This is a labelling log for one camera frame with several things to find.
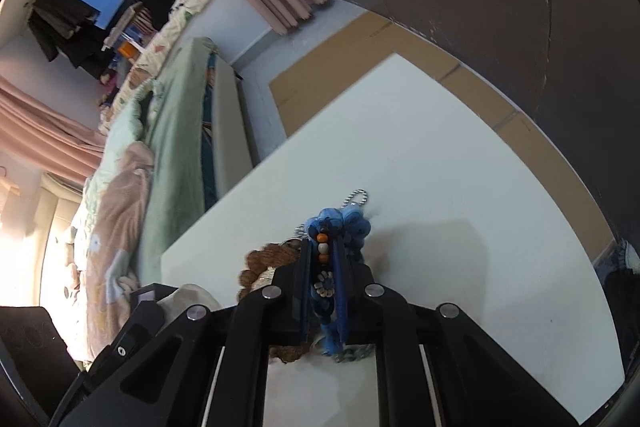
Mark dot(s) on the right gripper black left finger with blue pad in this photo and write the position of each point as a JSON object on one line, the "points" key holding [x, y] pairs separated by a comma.
{"points": [[203, 368]]}

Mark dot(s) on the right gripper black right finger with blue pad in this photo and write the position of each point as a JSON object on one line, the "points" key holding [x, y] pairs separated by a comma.
{"points": [[436, 366]]}

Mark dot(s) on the blue yarn beaded ornament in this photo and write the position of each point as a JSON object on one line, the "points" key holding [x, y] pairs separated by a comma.
{"points": [[336, 233]]}

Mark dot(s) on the pink floral blanket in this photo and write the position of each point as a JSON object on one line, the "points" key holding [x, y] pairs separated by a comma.
{"points": [[110, 280]]}

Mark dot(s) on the brown woven ornament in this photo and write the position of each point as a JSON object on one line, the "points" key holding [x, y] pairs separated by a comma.
{"points": [[260, 267]]}

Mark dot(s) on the bed with green sheet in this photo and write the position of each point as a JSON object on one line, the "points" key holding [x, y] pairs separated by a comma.
{"points": [[200, 152]]}

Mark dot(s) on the pale green quilt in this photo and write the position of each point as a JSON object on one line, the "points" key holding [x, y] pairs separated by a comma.
{"points": [[132, 124]]}

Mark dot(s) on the pink curtain left side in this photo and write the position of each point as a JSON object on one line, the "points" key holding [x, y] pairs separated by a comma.
{"points": [[48, 139]]}

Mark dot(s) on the hanging black clothes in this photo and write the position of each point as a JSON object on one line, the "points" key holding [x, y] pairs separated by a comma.
{"points": [[69, 27]]}

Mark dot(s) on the floral cushioned window seat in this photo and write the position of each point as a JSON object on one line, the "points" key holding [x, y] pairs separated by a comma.
{"points": [[153, 57]]}

